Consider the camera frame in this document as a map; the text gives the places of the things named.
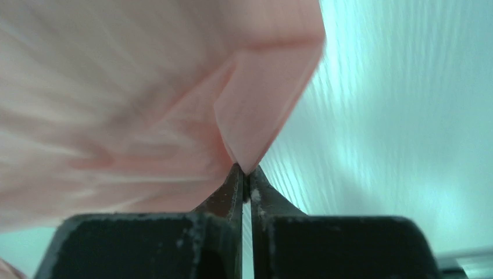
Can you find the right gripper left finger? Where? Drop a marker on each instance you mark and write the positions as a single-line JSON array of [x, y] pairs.
[[203, 243]]

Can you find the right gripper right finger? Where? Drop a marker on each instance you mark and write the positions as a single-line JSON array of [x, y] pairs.
[[287, 243]]

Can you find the salmon pink t-shirt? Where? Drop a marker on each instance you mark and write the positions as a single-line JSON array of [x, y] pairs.
[[142, 106]]

